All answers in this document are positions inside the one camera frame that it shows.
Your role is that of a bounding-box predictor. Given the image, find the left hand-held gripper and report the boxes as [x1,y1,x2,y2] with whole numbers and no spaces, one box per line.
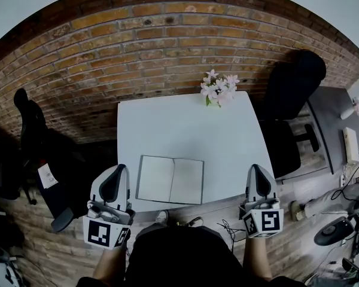
[82,163,136,249]

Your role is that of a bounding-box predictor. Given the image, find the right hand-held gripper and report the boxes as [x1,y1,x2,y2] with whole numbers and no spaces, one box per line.
[238,163,284,239]

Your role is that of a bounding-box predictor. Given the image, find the grey notebook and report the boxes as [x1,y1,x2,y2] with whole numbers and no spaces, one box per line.
[135,155,205,205]

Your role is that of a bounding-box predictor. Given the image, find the person's right forearm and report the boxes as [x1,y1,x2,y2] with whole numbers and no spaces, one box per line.
[242,236,273,280]

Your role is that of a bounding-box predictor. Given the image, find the person's left forearm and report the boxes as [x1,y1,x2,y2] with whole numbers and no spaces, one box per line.
[92,245,129,287]

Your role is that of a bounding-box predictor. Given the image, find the black office chair with headrest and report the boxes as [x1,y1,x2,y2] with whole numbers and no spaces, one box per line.
[13,88,90,233]

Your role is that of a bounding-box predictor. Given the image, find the person's left shoe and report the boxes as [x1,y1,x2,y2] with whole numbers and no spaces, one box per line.
[155,210,170,225]

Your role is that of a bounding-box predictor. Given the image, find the white printed paper booklet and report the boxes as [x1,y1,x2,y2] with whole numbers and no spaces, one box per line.
[37,164,59,190]

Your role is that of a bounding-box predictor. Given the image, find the grey round chair base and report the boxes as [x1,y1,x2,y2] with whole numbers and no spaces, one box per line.
[314,216,355,246]

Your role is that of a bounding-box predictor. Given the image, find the white square table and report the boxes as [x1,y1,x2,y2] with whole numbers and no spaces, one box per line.
[116,90,275,213]

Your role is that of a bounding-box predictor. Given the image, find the dark grey low platform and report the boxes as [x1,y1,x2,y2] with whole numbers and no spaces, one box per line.
[306,86,359,175]

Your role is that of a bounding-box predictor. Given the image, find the light wooden board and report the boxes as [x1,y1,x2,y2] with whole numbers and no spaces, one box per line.
[342,127,359,163]

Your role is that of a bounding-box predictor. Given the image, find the person's black clothed torso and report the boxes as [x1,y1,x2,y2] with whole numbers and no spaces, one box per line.
[77,225,306,287]

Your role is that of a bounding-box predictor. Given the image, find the pink flowers in small pot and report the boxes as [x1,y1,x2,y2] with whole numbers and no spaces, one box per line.
[200,69,239,109]

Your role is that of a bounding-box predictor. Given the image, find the black office chair with armrests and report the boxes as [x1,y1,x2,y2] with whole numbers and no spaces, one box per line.
[0,148,22,201]

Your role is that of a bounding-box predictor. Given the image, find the black high-back office chair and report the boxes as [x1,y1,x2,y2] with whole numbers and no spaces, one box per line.
[258,49,327,179]

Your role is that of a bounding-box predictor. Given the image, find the white tall vase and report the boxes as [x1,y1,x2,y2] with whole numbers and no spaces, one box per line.
[340,99,359,121]

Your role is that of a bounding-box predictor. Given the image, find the black floor cable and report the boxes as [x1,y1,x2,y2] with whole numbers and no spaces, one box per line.
[217,219,243,252]

